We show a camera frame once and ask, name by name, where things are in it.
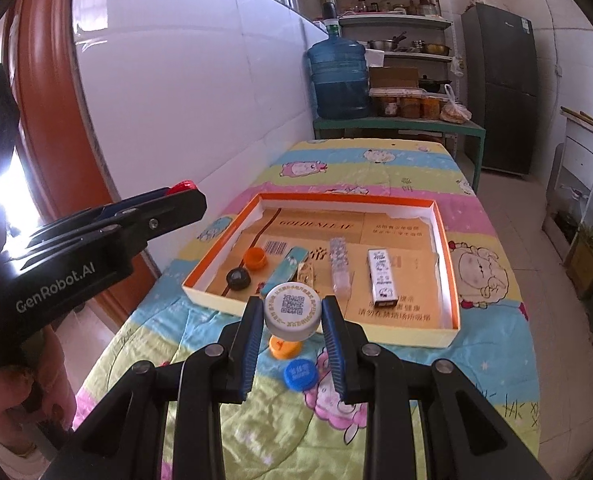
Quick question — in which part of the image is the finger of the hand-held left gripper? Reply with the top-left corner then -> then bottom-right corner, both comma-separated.
35,187 -> 178,239
5,190 -> 208,262

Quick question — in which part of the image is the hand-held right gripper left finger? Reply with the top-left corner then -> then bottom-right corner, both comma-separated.
46,296 -> 266,480

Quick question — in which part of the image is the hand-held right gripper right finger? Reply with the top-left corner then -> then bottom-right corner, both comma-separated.
321,296 -> 552,480

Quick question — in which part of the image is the yellow bottle cap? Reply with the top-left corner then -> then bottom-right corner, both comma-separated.
269,335 -> 304,361

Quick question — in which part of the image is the blue bottle cap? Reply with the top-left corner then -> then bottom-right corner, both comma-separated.
282,358 -> 316,391

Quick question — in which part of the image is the white bottle cap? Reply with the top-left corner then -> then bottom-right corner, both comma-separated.
263,282 -> 323,338

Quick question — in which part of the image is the black bottle cap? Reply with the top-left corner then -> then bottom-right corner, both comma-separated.
225,268 -> 252,292

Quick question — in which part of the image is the shallow orange-rimmed cardboard box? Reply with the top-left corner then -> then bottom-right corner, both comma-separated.
182,191 -> 461,350

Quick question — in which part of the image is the beige small box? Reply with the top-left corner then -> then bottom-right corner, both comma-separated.
296,260 -> 317,288

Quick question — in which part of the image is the teal small box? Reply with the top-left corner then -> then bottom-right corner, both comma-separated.
261,246 -> 308,297

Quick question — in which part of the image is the clear plastic box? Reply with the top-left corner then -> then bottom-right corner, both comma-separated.
329,237 -> 352,295

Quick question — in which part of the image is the white rectangular box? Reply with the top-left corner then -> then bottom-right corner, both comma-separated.
366,248 -> 398,307

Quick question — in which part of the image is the person's left forearm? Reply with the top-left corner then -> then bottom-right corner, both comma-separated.
0,422 -> 50,476

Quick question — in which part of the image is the person's left hand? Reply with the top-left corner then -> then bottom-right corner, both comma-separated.
0,364 -> 43,457

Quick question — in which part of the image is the red-brown wooden door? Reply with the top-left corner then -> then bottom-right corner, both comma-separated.
1,0 -> 162,333

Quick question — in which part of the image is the printed cartoon blanket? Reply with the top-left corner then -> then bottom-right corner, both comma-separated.
74,137 -> 542,480

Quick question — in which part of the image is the blue water jug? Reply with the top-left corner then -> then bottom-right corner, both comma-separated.
306,2 -> 369,120

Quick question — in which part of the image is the green bench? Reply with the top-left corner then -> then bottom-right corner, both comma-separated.
313,116 -> 487,193

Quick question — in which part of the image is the brown cardboard box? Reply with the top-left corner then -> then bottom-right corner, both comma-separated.
370,66 -> 419,90

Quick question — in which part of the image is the plastic bag of food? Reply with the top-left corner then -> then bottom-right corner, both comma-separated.
439,85 -> 473,123

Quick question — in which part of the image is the metal shelf rack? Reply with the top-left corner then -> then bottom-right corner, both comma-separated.
329,0 -> 459,121

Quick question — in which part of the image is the black frying pan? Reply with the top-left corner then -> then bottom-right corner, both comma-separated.
419,75 -> 452,94

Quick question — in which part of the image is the row of glass jars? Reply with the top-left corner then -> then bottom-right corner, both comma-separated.
349,0 -> 439,17

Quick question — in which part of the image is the grey counter cabinet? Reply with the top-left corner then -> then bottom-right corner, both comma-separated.
543,105 -> 593,261

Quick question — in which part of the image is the dark refrigerator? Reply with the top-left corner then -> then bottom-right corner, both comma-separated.
460,2 -> 539,176

